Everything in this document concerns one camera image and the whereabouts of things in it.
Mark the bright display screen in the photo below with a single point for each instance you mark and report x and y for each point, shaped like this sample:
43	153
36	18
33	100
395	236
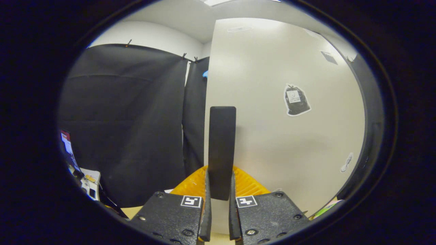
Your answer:
67	146

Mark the beige cabinet door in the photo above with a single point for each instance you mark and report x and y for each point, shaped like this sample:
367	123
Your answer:
272	149

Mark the black backdrop cloth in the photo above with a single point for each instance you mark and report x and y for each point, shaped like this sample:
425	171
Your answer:
129	129

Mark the white side table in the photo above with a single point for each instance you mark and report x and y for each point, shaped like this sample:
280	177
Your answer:
91	183

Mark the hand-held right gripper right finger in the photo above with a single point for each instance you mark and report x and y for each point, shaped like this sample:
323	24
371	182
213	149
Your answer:
233	221

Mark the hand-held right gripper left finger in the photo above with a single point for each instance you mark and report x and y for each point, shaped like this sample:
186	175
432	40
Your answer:
207	221

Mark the ceiling light panel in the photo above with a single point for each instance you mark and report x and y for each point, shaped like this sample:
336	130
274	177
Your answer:
218	2

